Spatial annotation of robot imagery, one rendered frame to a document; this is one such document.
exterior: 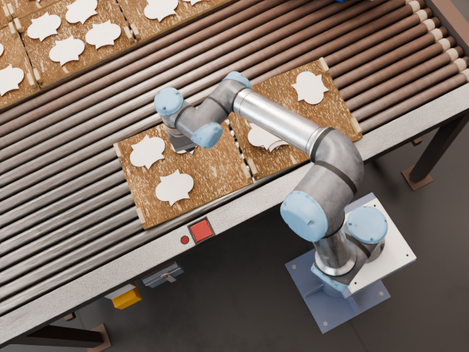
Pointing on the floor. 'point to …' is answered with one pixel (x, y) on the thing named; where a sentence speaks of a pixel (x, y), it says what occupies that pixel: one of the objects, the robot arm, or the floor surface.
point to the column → (358, 304)
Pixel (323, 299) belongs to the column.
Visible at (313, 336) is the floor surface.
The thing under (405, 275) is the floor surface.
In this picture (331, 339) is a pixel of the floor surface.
